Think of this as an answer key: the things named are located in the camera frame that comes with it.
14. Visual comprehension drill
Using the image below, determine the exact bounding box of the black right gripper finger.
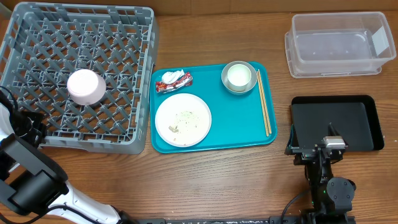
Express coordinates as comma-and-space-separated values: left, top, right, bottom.
287, 124, 299, 149
328, 123, 340, 136

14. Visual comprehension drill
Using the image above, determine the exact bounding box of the pink cup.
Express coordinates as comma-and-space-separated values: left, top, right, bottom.
67, 69, 106, 105

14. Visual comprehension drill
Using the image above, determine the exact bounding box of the grey plastic dishwasher rack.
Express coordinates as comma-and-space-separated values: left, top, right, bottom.
1, 2, 159, 154

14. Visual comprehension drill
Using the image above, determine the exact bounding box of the white cup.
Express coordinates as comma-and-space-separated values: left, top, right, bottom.
227, 64, 251, 92

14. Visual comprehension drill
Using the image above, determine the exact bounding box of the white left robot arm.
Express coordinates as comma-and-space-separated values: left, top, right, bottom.
1, 87, 136, 223

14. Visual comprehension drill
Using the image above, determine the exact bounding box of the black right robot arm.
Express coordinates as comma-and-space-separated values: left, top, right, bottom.
285, 124, 356, 224

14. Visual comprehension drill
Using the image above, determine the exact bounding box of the black rectangular tray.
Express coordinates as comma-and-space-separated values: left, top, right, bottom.
290, 95, 384, 152

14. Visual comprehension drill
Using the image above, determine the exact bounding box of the wooden chopstick inner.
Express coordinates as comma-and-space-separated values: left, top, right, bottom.
257, 69, 269, 137

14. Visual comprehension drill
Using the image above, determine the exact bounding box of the wooden chopstick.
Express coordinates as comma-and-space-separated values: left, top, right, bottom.
257, 69, 269, 137
261, 76, 272, 135

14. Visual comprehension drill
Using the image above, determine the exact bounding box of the teal plastic serving tray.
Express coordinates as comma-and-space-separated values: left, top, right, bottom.
149, 62, 277, 154

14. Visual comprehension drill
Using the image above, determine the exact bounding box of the grey ceramic bowl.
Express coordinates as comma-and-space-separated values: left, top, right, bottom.
221, 61, 257, 95

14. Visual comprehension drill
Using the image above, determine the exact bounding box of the wooden chopstick outer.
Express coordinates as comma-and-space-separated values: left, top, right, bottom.
261, 76, 272, 135

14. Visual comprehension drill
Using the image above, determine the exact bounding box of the clear plastic storage bin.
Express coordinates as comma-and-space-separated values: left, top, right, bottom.
285, 12, 397, 78

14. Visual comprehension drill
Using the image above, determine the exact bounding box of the white round plate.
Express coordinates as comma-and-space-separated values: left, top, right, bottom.
155, 93, 212, 147

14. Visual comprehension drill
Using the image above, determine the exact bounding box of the red snack wrapper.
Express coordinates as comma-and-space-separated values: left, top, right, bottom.
155, 72, 193, 93

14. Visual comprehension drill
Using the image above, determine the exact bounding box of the crumpled white tissue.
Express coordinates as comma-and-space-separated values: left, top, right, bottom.
161, 70, 185, 85

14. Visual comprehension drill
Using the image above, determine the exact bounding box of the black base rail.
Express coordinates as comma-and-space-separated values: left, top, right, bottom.
136, 215, 357, 224

